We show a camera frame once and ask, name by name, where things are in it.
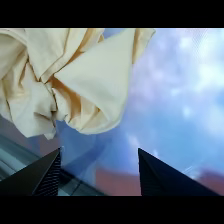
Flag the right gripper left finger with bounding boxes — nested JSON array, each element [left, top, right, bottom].
[[0, 147, 62, 197]]

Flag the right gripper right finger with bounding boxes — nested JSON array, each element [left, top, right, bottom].
[[137, 147, 221, 197]]

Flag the cream T-shirt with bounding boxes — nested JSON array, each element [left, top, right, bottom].
[[0, 28, 157, 141]]

